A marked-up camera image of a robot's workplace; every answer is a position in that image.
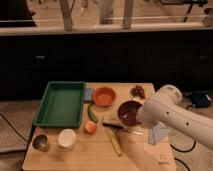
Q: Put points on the dark maroon bowl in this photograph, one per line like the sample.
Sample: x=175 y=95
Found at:
x=127 y=113

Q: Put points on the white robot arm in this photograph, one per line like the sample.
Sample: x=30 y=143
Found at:
x=163 y=106

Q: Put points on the green plastic tray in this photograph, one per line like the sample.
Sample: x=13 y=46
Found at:
x=61 y=105

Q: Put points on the orange bowl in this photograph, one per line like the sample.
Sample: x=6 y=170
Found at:
x=104 y=96

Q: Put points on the blue sponge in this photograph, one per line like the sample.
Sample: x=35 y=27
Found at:
x=88 y=95

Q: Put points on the green cucumber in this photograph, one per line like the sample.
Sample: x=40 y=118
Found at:
x=91 y=115

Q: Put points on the brown dried fruit pile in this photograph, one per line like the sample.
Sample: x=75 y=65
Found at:
x=138 y=91

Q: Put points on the orange fruit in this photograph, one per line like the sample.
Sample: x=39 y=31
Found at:
x=90 y=127

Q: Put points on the light blue cloth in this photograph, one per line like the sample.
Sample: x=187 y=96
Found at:
x=157 y=133

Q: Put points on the small metal cup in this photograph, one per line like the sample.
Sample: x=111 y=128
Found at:
x=41 y=143

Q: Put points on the blue black device on floor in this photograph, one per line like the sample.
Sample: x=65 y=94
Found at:
x=200 y=99

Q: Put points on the black handled knife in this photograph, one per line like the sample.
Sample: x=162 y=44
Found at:
x=121 y=128

